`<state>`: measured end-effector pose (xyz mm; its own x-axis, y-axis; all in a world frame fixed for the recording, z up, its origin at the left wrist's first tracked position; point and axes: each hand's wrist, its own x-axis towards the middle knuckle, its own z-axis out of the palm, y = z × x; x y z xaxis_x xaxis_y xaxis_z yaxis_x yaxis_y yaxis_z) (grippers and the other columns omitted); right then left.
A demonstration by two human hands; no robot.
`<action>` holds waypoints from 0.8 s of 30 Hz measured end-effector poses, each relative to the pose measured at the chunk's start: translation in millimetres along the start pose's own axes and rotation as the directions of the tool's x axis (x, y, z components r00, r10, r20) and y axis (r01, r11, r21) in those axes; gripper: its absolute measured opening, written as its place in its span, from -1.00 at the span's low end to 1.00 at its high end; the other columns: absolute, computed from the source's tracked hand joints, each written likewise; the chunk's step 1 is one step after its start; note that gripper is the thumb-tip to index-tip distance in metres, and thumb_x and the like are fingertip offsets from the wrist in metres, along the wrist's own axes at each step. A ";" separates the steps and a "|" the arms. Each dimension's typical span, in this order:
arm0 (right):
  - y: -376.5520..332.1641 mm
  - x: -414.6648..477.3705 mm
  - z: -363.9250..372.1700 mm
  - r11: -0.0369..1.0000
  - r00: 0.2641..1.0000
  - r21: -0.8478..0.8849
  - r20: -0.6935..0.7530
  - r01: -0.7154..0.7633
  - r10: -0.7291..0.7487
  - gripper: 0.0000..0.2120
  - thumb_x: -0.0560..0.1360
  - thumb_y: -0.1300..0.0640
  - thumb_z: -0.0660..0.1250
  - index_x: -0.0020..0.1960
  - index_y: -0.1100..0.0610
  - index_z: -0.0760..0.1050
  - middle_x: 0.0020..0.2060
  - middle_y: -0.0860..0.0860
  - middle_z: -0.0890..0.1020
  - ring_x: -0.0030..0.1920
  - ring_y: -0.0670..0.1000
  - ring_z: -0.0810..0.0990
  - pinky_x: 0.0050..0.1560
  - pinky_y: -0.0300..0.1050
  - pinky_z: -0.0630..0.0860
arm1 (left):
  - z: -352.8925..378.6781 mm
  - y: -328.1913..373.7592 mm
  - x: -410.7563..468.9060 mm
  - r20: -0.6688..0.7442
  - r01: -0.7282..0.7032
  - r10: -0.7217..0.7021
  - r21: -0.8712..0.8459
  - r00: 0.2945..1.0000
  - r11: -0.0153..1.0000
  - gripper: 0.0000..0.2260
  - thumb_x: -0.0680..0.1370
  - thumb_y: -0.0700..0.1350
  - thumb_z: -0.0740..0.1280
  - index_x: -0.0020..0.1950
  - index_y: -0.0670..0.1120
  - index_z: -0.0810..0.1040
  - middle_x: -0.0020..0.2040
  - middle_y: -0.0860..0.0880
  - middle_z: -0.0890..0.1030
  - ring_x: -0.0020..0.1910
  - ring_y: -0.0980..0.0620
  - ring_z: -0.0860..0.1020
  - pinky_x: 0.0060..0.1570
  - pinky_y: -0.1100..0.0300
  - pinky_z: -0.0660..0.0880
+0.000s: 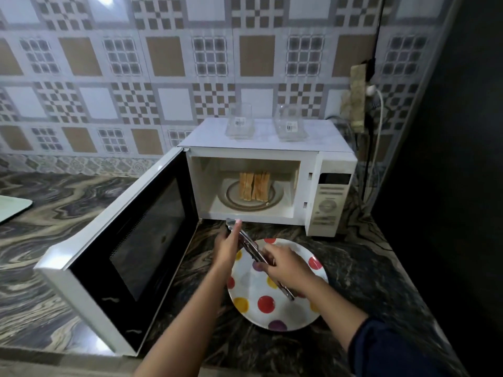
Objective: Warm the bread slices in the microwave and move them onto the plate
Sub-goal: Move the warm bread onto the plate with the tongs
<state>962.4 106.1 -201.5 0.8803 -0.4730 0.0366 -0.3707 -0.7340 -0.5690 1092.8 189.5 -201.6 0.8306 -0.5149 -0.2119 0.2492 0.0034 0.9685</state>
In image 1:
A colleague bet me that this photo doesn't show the person's right hand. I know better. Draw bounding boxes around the person's right hand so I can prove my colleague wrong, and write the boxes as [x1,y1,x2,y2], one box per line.
[257,243,319,298]

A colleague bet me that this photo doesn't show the person's left hand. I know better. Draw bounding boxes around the person's left hand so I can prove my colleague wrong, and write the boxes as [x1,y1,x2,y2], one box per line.
[212,219,244,271]

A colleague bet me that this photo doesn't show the metal tongs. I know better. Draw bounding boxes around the metal tongs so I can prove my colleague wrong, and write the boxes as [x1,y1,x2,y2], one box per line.
[225,217,296,303]

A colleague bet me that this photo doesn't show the white polka dot plate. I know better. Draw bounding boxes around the white polka dot plate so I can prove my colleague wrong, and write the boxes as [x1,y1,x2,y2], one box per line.
[226,237,329,332]

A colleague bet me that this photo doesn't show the sliced brown bread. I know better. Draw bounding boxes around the sliced brown bread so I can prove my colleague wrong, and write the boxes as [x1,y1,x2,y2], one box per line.
[238,172,255,202]
[253,171,272,203]

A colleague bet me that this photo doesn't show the white microwave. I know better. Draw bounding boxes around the white microwave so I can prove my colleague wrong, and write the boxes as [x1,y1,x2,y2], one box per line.
[34,117,359,358]

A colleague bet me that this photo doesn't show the clear plastic container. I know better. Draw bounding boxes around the clear plastic container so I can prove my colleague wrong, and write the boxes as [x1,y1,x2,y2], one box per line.
[273,104,310,143]
[224,102,257,141]

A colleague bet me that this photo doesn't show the silver refrigerator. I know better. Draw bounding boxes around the silver refrigerator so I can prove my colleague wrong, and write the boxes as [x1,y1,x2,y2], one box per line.
[369,0,503,377]

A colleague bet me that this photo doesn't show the person's left forearm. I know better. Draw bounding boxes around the person's left forearm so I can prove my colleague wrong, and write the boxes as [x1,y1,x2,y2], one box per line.
[133,264,233,377]

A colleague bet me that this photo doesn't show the person's right forearm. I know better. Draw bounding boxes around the person's right forearm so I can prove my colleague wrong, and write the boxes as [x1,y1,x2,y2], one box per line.
[300,280,369,351]

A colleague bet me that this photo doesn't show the glass microwave turntable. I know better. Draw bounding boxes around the glass microwave turntable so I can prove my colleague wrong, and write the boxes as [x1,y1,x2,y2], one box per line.
[216,178,285,212]

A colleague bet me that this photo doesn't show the beige power strip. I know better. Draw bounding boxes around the beige power strip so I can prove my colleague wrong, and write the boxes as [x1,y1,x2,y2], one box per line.
[340,64,369,135]

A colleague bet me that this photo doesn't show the white flat board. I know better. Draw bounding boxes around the white flat board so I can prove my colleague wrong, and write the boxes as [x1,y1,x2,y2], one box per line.
[0,195,34,225]

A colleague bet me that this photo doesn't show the black hanging cable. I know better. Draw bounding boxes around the black hanging cable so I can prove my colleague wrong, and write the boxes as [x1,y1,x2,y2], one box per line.
[368,0,389,72]

